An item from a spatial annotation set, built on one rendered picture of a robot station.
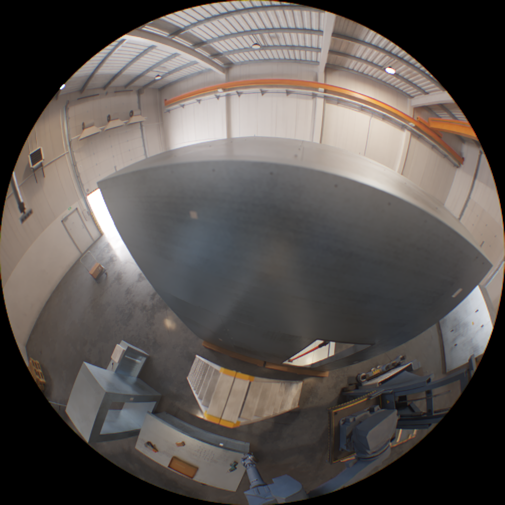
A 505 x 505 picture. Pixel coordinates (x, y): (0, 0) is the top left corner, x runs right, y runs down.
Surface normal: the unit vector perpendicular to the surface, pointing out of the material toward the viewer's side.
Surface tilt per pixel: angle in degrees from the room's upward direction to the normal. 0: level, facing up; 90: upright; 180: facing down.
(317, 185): 90
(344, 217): 90
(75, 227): 90
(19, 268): 90
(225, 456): 0
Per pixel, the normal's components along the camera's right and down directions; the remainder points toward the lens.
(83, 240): 0.95, 0.21
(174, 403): 0.00, -0.72
